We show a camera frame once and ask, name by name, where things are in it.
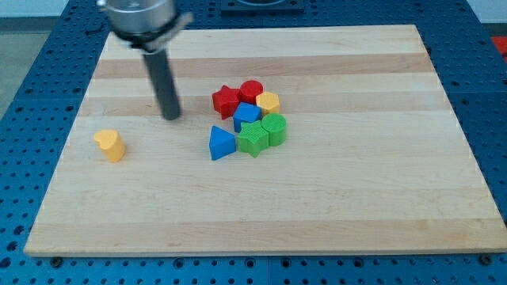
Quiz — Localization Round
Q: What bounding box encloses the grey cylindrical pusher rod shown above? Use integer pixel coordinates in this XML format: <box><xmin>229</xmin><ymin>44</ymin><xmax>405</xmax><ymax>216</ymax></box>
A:
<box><xmin>143</xmin><ymin>49</ymin><xmax>181</xmax><ymax>120</ymax></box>

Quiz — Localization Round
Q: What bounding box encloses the yellow heart block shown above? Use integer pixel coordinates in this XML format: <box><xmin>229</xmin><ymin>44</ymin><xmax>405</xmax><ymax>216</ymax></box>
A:
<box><xmin>93</xmin><ymin>129</ymin><xmax>126</xmax><ymax>162</ymax></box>

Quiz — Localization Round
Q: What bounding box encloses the red star block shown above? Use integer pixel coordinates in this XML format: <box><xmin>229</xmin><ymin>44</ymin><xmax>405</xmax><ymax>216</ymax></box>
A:
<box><xmin>212</xmin><ymin>85</ymin><xmax>240</xmax><ymax>120</ymax></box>

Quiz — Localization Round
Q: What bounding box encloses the red cylinder block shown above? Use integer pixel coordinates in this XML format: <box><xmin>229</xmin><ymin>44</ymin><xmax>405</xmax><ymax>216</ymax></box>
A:
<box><xmin>239</xmin><ymin>80</ymin><xmax>264</xmax><ymax>105</ymax></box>

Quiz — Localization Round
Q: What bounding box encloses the blue cube block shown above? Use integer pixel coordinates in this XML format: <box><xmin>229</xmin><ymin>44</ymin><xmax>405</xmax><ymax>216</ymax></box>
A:
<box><xmin>233</xmin><ymin>102</ymin><xmax>261</xmax><ymax>133</ymax></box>

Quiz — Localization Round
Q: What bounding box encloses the blue triangle block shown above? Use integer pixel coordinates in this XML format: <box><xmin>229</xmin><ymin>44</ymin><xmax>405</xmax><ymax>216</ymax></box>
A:
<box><xmin>208</xmin><ymin>126</ymin><xmax>237</xmax><ymax>161</ymax></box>

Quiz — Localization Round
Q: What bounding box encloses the yellow hexagon block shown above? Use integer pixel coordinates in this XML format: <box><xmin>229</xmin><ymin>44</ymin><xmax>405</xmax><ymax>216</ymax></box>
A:
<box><xmin>256</xmin><ymin>92</ymin><xmax>280</xmax><ymax>116</ymax></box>

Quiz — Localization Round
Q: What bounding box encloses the green star block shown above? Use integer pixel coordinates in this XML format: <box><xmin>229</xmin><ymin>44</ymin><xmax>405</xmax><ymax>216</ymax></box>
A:
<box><xmin>237</xmin><ymin>120</ymin><xmax>269</xmax><ymax>158</ymax></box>

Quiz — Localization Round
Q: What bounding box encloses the green cylinder block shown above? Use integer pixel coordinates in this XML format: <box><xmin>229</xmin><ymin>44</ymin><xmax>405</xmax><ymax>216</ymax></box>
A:
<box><xmin>261</xmin><ymin>113</ymin><xmax>287</xmax><ymax>146</ymax></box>

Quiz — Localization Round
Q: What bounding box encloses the wooden board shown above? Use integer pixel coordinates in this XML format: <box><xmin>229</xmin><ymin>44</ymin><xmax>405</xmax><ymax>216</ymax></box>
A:
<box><xmin>25</xmin><ymin>25</ymin><xmax>506</xmax><ymax>257</ymax></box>

